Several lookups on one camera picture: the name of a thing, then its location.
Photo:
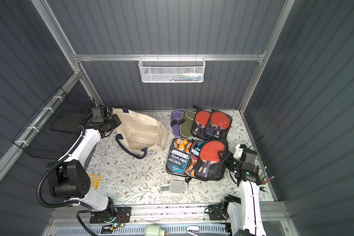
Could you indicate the olive green paddle case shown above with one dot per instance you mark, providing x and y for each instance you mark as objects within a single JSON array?
[{"x": 189, "y": 120}]

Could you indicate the black paddle case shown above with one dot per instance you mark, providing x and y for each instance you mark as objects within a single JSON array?
[{"x": 202, "y": 133}]

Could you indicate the beige canvas tote bag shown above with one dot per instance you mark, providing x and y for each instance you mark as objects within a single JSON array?
[{"x": 139, "y": 134}]

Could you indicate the pale green round canister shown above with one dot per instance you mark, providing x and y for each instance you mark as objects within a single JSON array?
[{"x": 155, "y": 230}]

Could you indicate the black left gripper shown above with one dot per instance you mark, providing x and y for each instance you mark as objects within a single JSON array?
[{"x": 112, "y": 122}]

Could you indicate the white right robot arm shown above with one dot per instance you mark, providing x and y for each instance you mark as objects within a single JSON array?
[{"x": 244, "y": 210}]

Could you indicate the Deerway ping pong set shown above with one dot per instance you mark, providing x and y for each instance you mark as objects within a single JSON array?
[{"x": 178, "y": 156}]

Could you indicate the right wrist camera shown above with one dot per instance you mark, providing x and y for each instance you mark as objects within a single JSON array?
[{"x": 238, "y": 151}]

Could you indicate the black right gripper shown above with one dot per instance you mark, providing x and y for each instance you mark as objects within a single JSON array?
[{"x": 231, "y": 162}]

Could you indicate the red paddle case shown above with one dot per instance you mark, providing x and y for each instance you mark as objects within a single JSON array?
[
  {"x": 209, "y": 166},
  {"x": 218, "y": 125}
]

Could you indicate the red ping pong paddle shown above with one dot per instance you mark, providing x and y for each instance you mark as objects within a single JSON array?
[{"x": 202, "y": 119}]

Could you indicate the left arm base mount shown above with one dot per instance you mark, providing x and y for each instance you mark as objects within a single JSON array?
[{"x": 119, "y": 215}]

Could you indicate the white wire mesh basket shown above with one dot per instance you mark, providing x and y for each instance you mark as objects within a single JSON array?
[{"x": 172, "y": 71}]

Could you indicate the purple paddle case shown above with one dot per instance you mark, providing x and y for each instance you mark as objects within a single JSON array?
[{"x": 177, "y": 120}]

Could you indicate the floral table mat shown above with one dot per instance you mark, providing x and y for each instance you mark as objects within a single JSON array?
[{"x": 130, "y": 181}]

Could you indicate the black wire wall basket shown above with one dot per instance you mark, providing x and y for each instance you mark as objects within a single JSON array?
[{"x": 54, "y": 130}]

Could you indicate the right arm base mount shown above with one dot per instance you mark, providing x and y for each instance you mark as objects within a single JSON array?
[{"x": 216, "y": 212}]

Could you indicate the white pencil cup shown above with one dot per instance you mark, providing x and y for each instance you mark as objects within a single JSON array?
[{"x": 264, "y": 179}]

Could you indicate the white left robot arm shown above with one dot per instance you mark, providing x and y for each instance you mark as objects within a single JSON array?
[{"x": 67, "y": 178}]

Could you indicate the grey plastic bracket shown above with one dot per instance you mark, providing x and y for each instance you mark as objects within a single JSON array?
[{"x": 175, "y": 187}]

